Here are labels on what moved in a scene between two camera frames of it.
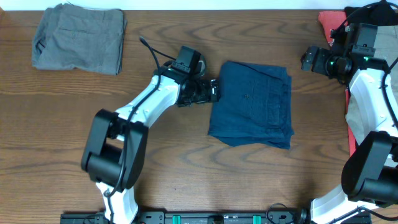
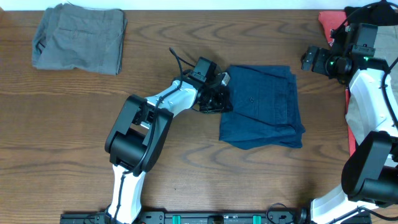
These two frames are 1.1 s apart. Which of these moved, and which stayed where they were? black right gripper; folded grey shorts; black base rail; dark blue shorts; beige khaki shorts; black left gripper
Moved: black left gripper; dark blue shorts
Stayed: black base rail; black right gripper; folded grey shorts; beige khaki shorts
